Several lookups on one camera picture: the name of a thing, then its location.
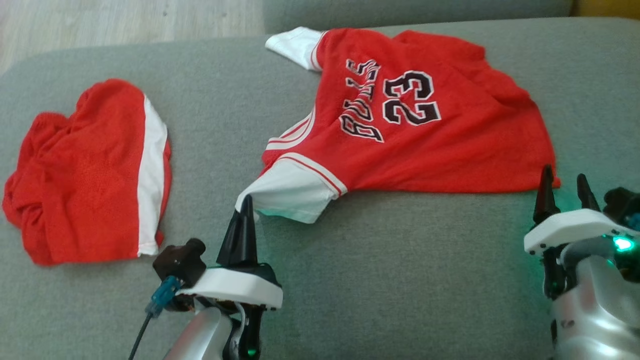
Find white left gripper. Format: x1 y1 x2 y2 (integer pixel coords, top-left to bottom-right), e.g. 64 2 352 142
175 195 284 360

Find red number 23 basketball jersey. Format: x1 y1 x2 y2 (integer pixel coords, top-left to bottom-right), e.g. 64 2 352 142
235 26 562 224

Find yellow sofa back cushion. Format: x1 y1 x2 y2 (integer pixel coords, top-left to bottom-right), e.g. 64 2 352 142
572 0 640 21

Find grey sofa chaise cushion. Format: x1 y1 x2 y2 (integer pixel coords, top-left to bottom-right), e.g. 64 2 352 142
262 0 574 35

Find red shorts with white stripe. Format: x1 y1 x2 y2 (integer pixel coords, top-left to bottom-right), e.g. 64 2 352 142
2 78 173 266

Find large grey sofa seat cushion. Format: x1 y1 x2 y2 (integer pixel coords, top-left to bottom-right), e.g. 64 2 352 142
0 17 640 360

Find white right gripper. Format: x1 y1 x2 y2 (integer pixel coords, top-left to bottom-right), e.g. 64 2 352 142
523 164 640 301

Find black cable with teal plug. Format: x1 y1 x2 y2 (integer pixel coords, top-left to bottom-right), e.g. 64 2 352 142
128 275 184 360

